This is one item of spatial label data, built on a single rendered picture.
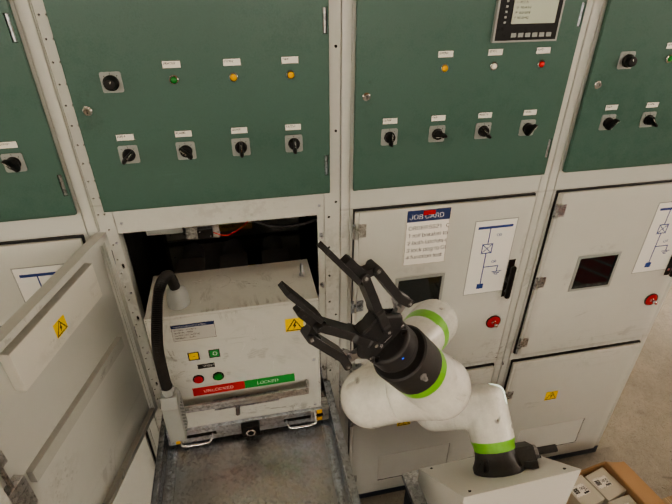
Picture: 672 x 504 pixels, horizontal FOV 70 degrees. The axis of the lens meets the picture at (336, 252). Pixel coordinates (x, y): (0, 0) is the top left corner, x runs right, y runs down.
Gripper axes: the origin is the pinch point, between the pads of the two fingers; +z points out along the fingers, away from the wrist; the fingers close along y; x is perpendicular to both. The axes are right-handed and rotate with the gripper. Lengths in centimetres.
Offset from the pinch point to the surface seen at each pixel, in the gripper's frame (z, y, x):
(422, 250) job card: -78, 25, -66
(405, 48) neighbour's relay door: -21, 55, -66
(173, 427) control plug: -52, -66, -63
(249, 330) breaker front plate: -50, -30, -66
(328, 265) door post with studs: -62, 0, -76
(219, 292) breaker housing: -40, -28, -77
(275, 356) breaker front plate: -63, -32, -65
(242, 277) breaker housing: -45, -21, -81
